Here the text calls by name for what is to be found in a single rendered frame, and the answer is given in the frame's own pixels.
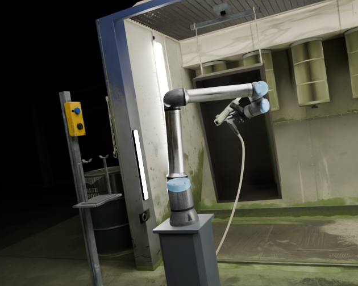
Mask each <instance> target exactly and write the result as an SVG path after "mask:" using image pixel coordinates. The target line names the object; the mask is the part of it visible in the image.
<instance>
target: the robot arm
mask: <svg viewBox="0 0 358 286"><path fill-rule="evenodd" d="M267 92H268V85H267V84H266V83H265V82H263V81H259V82H253V83H248V84H242V85H231V86H220V87H209V88H203V89H192V90H186V89H185V88H179V89H173V90H169V91H167V92H166V93H165V94H164V97H163V105H164V114H165V129H166V144H167V152H168V167H169V173H168V175H167V176H166V183H167V187H166V188H167V191H168V196H169V203H170V210H171V214H170V219H169V223H170V225H171V226H175V227H181V226H188V225H193V224H195V223H197V222H198V221H199V216H198V214H197V212H196V211H195V209H194V203H193V196H192V189H191V183H190V180H189V179H188V174H187V173H186V172H185V165H184V150H183V141H182V126H181V106H186V105H187V104H188V103H196V102H206V101H213V100H223V99H233V98H244V97H249V99H250V101H251V104H250V105H247V106H245V107H244V108H242V107H241V106H239V105H237V104H236V103H234V102H231V104H230V105H229V107H230V108H232V109H233V110H235V111H234V112H232V113H230V114H229V117H227V118H226V119H227V121H228V122H229V123H230V124H232V121H233V120H236V123H237V124H240V123H239V122H241V123H243V122H244V121H246V120H249V119H250V118H251V117H254V116H256V115H259V114H262V113H265V112H267V111H268V110H269V102H268V100H267V99H264V98H263V95H265V94H266V93H267Z"/></svg>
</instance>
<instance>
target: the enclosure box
mask: <svg viewBox="0 0 358 286"><path fill-rule="evenodd" d="M192 81H193V87H194V89H203V88H209V87H220V86H231V85H242V84H248V83H253V82H259V81H263V82H265V83H266V84H267V79H266V75H265V67H264V63H263V62H262V63H259V64H253V65H248V66H242V67H239V68H233V69H228V70H223V71H218V72H214V73H209V74H203V75H200V76H198V77H196V78H194V79H192ZM263 98H264V99H267V100H268V102H269V94H268V92H267V93H266V94H265V95H263ZM235 99H237V98H233V99H223V100H213V101H206V102H197V107H198V112H199V118H200V121H201V127H202V132H203V137H204V141H205V146H206V151H207V157H208V160H209V166H210V171H211V177H212V180H213V185H214V191H215V196H216V200H217V203H232V202H235V201H236V197H237V194H238V189H239V183H240V177H241V171H242V160H243V147H242V142H241V140H240V138H239V136H238V135H236V134H235V132H234V131H233V130H232V129H231V128H230V126H229V125H228V123H227V122H226V121H223V123H222V124H221V125H218V126H217V125H216V124H215V122H214V120H215V119H216V116H217V115H220V114H221V113H222V112H223V111H224V110H225V109H226V107H227V106H228V105H229V104H230V103H231V102H232V101H233V100H235ZM238 102H239V104H238V105H239V106H241V107H242V108H244V107H245V106H247V105H250V104H251V101H250V99H249V97H244V98H241V99H240V100H239V101H238ZM233 122H234V124H235V125H236V127H237V130H238V131H239V134H240V136H241V137H242V139H243V142H244V170H243V179H242V185H241V188H240V193H239V197H238V202H241V201H258V200H275V199H282V186H281V176H280V168H279V164H278V156H277V149H276V141H275V136H274V129H273V121H272V114H271V109H270V102H269V110H268V111H267V112H265V113H262V114H259V115H256V116H254V117H251V118H250V119H249V120H246V121H244V122H243V123H241V122H239V123H240V124H237V123H236V120H233Z"/></svg>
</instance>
